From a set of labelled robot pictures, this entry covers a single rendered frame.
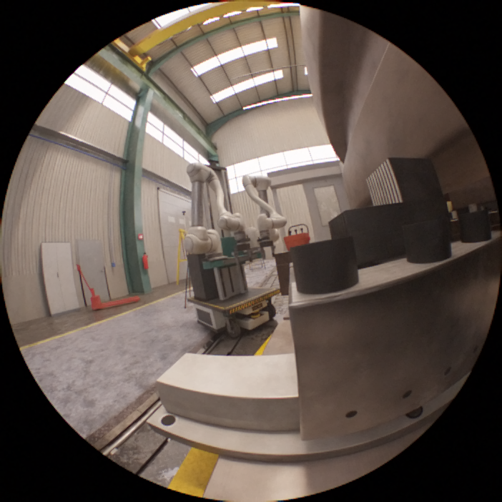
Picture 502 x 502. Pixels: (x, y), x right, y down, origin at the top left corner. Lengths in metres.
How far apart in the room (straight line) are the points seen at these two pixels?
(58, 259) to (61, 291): 0.87
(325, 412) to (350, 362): 0.08
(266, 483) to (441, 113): 0.73
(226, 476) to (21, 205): 6.65
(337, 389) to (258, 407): 0.20
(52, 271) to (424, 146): 6.03
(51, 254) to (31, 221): 1.36
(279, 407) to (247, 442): 0.11
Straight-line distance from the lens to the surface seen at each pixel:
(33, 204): 6.67
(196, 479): 0.81
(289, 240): 1.44
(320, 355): 0.16
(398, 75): 0.52
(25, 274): 6.21
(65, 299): 5.80
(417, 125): 0.47
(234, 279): 1.87
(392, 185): 0.34
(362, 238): 0.27
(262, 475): 0.43
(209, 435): 0.44
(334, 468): 0.43
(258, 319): 1.65
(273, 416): 0.38
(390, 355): 0.19
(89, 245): 6.79
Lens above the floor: 0.72
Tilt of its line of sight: 1 degrees up
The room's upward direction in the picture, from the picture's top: 10 degrees counter-clockwise
